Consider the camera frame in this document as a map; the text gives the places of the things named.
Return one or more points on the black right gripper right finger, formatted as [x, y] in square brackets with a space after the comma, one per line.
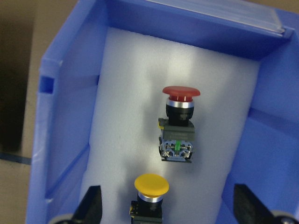
[248, 209]

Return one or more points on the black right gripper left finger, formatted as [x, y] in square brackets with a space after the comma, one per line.
[89, 210]

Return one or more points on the yellow mushroom push button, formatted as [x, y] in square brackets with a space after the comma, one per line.
[147, 209]

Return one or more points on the red mushroom push button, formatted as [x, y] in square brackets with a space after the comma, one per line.
[177, 131]

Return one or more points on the white foam pad right bin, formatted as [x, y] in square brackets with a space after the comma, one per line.
[124, 134]

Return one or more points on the blue right plastic bin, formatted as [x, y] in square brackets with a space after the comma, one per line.
[267, 156]

